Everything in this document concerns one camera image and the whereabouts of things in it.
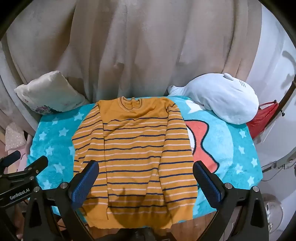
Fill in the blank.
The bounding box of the pink dotted cloth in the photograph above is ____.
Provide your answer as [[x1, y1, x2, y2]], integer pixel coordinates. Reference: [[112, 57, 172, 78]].
[[5, 122, 33, 173]]

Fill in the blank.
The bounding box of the white cloth bundle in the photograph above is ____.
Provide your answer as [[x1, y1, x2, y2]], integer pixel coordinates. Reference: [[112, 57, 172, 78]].
[[167, 73, 259, 124]]

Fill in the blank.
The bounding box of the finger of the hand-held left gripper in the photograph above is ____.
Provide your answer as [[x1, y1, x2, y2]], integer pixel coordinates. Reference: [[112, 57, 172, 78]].
[[0, 151, 22, 168], [22, 156, 49, 180]]

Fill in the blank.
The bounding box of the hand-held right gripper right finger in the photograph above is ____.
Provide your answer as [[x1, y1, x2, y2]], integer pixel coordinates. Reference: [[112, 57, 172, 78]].
[[193, 161, 270, 241]]

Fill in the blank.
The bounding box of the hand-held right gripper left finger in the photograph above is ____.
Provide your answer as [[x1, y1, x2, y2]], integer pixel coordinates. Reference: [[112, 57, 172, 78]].
[[23, 160, 100, 241]]

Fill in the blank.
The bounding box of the teal star-print blanket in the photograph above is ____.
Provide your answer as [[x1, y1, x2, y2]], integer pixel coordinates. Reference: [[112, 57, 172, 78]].
[[27, 94, 263, 220]]

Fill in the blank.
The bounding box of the red plastic bag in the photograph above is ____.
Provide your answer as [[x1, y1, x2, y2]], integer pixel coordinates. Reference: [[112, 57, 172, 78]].
[[246, 101, 281, 141]]

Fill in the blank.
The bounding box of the mustard striped sweater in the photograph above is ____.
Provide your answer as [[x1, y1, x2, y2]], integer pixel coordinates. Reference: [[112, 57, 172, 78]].
[[72, 97, 199, 229]]

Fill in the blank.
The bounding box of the beige curtain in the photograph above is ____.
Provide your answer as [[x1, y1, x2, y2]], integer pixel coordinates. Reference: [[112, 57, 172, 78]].
[[0, 0, 263, 142]]

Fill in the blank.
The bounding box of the wooden rack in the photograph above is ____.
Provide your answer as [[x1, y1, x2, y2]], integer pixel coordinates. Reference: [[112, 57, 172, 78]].
[[254, 74, 296, 145]]

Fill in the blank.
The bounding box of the cream printed pillow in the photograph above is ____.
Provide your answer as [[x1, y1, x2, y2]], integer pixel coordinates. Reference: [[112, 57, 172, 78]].
[[14, 71, 86, 115]]

